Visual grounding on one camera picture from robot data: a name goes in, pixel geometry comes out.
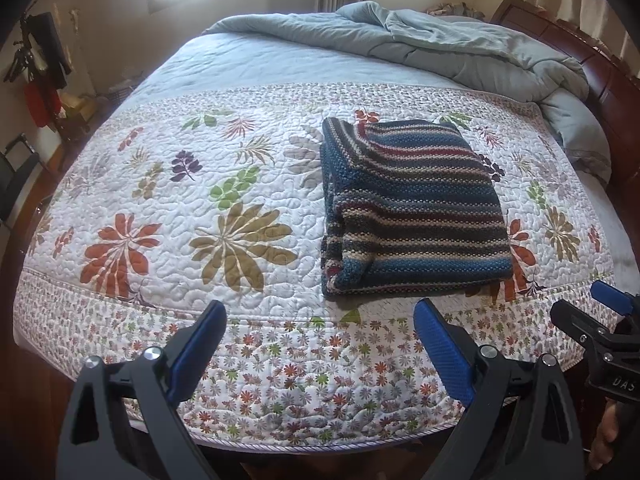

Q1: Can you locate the black chair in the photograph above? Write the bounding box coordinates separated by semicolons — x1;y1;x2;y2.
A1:
0;132;41;226

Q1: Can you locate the light blue quilted bedsheet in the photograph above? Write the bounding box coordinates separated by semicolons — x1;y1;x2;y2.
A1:
127;32;633;293

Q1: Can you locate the floral quilt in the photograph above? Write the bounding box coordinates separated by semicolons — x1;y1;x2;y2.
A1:
14;82;626;450

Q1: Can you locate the striped knit sweater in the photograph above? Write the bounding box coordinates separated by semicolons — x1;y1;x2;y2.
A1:
320;116;515;301

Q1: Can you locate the basket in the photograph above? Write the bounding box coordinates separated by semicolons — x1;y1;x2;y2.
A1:
107;77;146;103

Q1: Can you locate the person's right hand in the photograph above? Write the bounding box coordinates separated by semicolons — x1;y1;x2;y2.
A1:
589;400;633;472

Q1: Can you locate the grey-blue duvet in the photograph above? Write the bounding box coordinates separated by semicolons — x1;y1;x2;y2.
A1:
202;1;613;186

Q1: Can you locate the red bag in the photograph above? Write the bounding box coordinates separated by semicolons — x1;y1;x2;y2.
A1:
24;80;63;128

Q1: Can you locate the yellow cardboard box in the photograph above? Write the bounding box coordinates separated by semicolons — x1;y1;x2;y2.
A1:
57;92;98;133

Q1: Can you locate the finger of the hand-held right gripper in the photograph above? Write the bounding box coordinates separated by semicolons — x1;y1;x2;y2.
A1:
590;280;640;318
550;299;628;361

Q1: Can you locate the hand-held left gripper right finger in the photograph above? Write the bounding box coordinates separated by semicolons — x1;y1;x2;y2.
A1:
413;297;586;480

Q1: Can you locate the patterned pillow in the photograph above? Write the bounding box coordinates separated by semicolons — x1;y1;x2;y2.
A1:
425;0;487;20

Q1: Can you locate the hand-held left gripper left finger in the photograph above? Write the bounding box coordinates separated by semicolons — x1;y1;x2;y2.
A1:
55;300;228;480

